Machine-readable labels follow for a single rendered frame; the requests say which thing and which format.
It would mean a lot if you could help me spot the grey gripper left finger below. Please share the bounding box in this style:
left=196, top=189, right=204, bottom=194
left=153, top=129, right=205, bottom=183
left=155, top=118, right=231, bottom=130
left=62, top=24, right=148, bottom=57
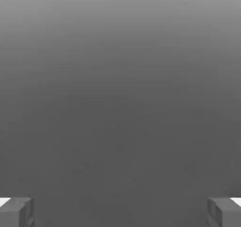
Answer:
left=0, top=197, right=36, bottom=227

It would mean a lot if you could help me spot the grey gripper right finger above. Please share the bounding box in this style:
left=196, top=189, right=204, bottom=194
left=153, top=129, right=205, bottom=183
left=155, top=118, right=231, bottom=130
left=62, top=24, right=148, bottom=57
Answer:
left=206, top=197, right=241, bottom=227

